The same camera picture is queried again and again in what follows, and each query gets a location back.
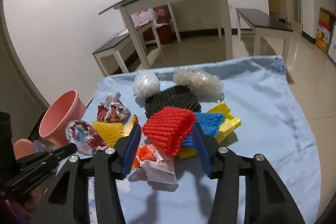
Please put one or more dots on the pink white shopping bag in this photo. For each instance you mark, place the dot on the pink white shopping bag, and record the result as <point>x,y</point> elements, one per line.
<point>143,17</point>

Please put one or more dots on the red white wrapper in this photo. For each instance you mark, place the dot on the red white wrapper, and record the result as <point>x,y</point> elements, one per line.
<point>112,110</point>

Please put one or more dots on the blue foam net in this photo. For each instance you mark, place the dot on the blue foam net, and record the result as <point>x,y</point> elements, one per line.
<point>209,123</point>

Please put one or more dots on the left black-top bench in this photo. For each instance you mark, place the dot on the left black-top bench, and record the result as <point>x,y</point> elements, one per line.
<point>116,44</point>

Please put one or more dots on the black-top bench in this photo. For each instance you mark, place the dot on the black-top bench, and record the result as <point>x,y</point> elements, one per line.
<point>116,44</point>
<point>264,26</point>

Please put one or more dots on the round colourful wrapper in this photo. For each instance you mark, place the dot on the round colourful wrapper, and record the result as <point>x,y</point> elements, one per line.
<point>85,137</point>

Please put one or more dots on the orange white paper bag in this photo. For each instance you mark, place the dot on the orange white paper bag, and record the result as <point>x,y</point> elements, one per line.
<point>156,165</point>

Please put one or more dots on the yellow foam net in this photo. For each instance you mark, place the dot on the yellow foam net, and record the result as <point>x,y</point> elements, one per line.
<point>110,132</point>

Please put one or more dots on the white drawing board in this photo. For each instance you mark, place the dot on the white drawing board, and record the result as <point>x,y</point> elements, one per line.
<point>331,50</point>

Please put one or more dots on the pink plastic trash bucket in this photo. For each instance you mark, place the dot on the pink plastic trash bucket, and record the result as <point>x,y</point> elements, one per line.
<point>66,108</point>

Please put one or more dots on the colourful toy boxes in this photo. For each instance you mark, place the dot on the colourful toy boxes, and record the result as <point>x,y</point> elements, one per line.
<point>324,28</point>

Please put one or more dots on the pink purple child chair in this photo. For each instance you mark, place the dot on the pink purple child chair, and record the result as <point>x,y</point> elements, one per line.
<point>25,147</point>

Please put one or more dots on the right black-top bench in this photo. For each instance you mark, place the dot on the right black-top bench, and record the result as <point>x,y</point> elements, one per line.
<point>264,26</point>

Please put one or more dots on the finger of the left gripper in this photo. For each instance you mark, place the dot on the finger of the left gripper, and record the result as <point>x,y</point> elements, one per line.
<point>21,176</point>

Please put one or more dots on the red foam net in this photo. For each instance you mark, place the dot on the red foam net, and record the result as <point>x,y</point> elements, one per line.
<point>168,128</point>

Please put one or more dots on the black foam net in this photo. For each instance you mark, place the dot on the black foam net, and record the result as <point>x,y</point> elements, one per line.
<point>176,96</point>

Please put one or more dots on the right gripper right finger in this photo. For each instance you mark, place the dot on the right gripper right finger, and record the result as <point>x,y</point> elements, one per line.
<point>267,199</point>

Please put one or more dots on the red box under table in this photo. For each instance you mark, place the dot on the red box under table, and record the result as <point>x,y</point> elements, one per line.
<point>162,21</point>

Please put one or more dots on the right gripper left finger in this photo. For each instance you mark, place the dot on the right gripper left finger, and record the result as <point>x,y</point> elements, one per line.
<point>66,200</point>

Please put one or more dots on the white foam net ball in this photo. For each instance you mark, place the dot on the white foam net ball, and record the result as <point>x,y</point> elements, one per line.
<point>146,84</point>

